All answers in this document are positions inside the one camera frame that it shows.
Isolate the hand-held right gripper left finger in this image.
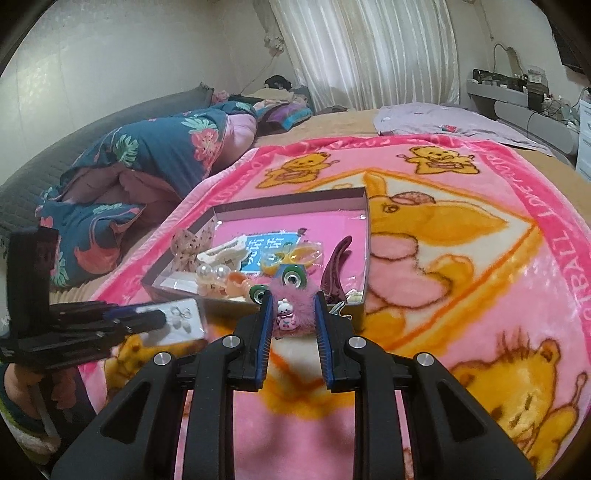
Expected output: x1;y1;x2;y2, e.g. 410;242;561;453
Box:
51;291;276;480

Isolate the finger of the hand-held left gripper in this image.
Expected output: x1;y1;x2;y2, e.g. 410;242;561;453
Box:
48;310;167;358
48;301;139;326

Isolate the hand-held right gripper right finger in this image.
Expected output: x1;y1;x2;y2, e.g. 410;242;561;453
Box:
314;292;536;480

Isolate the earring card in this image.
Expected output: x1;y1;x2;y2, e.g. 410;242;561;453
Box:
139;298;208;348

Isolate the pink fluffy hair clip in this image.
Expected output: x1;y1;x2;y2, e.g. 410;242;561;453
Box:
268;281;322;340

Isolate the pearl hair clip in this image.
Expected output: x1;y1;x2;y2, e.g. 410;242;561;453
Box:
196;264;232;297

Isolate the bag of yellow hair ties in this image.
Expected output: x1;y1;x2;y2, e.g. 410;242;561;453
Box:
259;240;325;274

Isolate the white hair claw clip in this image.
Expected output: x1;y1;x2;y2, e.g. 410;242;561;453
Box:
198;235;248;269

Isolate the grey cardboard box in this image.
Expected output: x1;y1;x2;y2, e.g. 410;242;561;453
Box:
141;187;373;333

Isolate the maroon hair claw clip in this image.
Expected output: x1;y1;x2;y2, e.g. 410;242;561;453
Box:
318;236;354;305

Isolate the pink book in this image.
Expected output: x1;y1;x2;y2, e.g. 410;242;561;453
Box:
242;231;302;274

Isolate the pink bear printed blanket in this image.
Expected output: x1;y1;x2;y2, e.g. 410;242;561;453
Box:
78;136;591;480

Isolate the blue floral quilt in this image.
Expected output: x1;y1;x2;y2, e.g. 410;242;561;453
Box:
37;102;259;289

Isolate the purple pillow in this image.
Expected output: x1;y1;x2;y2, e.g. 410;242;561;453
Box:
261;102;315;136

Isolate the lavender cloth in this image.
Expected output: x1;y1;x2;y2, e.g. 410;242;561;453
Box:
373;102;562;156

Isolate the white curtain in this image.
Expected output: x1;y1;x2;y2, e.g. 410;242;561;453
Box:
268;0;462;114

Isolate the grey dresser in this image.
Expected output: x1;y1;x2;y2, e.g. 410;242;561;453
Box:
466;68;581;160

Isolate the white drawer cabinet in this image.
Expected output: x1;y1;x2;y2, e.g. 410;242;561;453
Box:
575;87;591;186

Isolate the black television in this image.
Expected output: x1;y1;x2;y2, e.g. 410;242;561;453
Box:
549;14;591;75

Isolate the polka-dot bow hair tie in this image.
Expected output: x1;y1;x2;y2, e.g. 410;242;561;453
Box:
170;226;209;274

